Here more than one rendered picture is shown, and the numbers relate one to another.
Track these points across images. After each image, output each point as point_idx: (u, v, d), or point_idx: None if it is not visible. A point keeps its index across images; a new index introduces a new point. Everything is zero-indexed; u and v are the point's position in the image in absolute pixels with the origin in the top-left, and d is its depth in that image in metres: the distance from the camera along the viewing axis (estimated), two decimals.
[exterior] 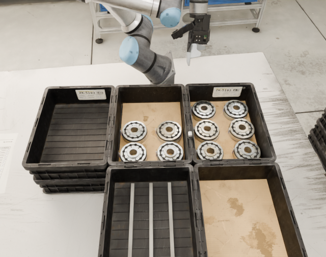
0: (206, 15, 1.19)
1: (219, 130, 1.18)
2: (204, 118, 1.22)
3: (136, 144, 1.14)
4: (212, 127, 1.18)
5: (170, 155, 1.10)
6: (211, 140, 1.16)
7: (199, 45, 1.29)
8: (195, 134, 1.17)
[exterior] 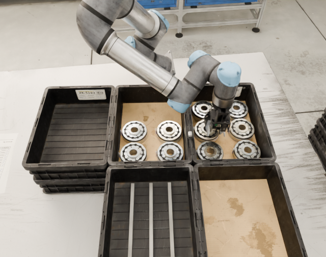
0: (225, 108, 1.01)
1: (219, 130, 1.18)
2: (204, 118, 1.23)
3: (136, 144, 1.14)
4: (212, 127, 1.18)
5: (170, 155, 1.10)
6: (211, 140, 1.16)
7: None
8: (195, 134, 1.17)
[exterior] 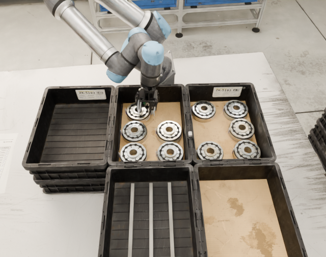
0: (152, 87, 1.07)
1: (150, 110, 1.25)
2: (204, 118, 1.23)
3: (136, 144, 1.14)
4: (142, 108, 1.25)
5: (170, 155, 1.10)
6: (141, 120, 1.22)
7: None
8: (127, 115, 1.24)
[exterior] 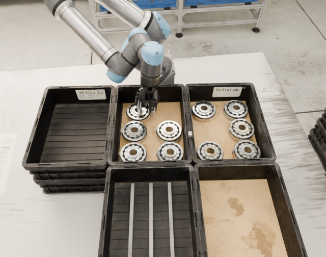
0: (152, 87, 1.07)
1: (150, 110, 1.25)
2: (204, 118, 1.23)
3: (136, 144, 1.14)
4: (142, 108, 1.24)
5: (170, 155, 1.10)
6: (141, 120, 1.22)
7: None
8: (127, 115, 1.24)
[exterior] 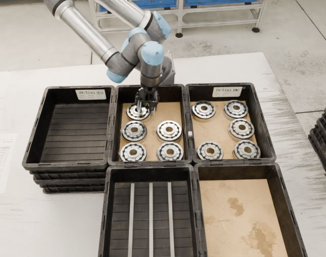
0: (152, 87, 1.07)
1: (150, 110, 1.25)
2: (204, 118, 1.23)
3: (136, 144, 1.14)
4: (142, 108, 1.24)
5: (170, 155, 1.10)
6: (141, 120, 1.22)
7: None
8: (127, 115, 1.24)
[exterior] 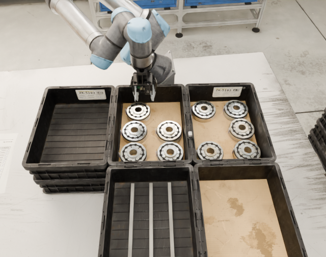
0: (144, 69, 1.00)
1: (150, 110, 1.25)
2: (204, 118, 1.23)
3: (136, 144, 1.14)
4: (142, 108, 1.24)
5: (170, 155, 1.10)
6: (141, 120, 1.22)
7: (151, 93, 1.13)
8: (127, 115, 1.24)
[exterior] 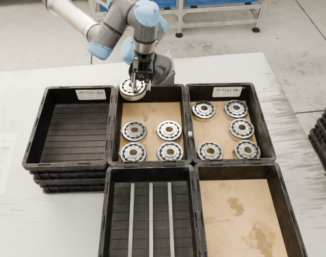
0: (146, 55, 0.95)
1: (145, 86, 1.13)
2: (204, 118, 1.23)
3: (136, 144, 1.14)
4: (137, 83, 1.13)
5: (170, 155, 1.10)
6: (136, 96, 1.11)
7: (148, 82, 1.09)
8: (120, 91, 1.12)
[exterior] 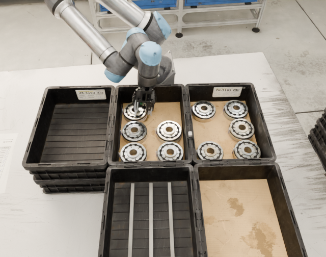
0: (149, 87, 1.07)
1: (146, 110, 1.25)
2: (204, 118, 1.23)
3: (136, 144, 1.14)
4: (139, 108, 1.24)
5: (170, 155, 1.10)
6: (138, 120, 1.22)
7: None
8: (124, 115, 1.24)
